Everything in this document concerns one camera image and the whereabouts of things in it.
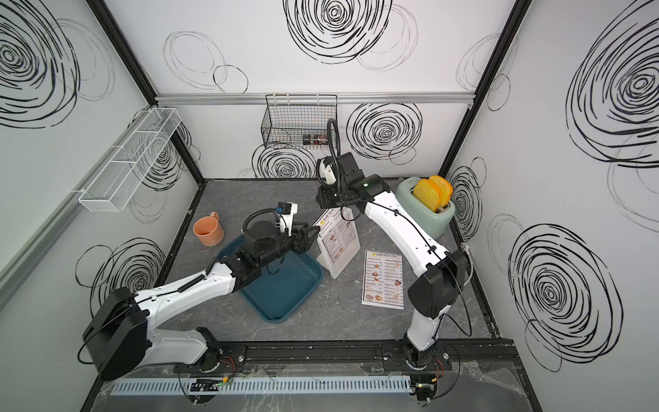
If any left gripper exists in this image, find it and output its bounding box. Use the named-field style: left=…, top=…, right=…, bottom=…
left=257, top=221, right=321, bottom=271

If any white menu holder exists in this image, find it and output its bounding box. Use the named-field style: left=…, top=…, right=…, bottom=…
left=315, top=207, right=360, bottom=279

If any old menu sheet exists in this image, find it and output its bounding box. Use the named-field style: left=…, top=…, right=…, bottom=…
left=361, top=250, right=404, bottom=310

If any new menu sheet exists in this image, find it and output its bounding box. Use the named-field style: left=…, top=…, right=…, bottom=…
left=317, top=207, right=360, bottom=264

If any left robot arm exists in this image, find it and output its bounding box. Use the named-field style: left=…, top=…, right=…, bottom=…
left=82, top=221, right=320, bottom=381

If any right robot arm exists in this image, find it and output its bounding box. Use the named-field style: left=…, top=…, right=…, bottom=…
left=315, top=154, right=467, bottom=369

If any teal plastic tray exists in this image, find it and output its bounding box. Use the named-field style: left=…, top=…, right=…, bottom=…
left=235, top=251, right=323, bottom=324

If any orange mug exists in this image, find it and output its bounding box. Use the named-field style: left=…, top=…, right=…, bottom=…
left=193, top=211, right=225, bottom=247

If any front toast slice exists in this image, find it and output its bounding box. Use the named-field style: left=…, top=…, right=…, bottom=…
left=413, top=180, right=446, bottom=212

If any toast slice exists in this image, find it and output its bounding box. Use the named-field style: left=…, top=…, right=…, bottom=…
left=413, top=180, right=446, bottom=212
left=429, top=175, right=453, bottom=208

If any mint green toaster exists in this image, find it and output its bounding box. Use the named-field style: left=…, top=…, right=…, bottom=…
left=395, top=177, right=456, bottom=239

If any rear toast slice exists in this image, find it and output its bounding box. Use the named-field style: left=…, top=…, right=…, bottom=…
left=429, top=175, right=453, bottom=208

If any white mesh shelf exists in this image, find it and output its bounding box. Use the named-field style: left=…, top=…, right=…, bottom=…
left=78, top=107, right=182, bottom=213

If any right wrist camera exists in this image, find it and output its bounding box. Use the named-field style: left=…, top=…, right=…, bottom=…
left=316, top=157, right=337, bottom=187

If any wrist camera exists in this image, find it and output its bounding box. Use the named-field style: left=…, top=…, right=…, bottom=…
left=276, top=202, right=299, bottom=237
left=316, top=157, right=337, bottom=187

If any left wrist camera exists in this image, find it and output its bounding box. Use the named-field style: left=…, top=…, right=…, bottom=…
left=276, top=202, right=299, bottom=237

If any black wire basket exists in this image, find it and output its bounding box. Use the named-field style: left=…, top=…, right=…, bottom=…
left=260, top=94, right=338, bottom=149

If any white toaster cable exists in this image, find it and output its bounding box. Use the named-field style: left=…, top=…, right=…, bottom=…
left=459, top=241, right=475, bottom=289

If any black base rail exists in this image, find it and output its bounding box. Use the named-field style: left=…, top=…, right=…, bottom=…
left=204, top=339, right=523, bottom=375

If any white slotted cable duct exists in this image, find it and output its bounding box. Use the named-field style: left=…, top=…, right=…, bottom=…
left=110, top=376, right=413, bottom=397

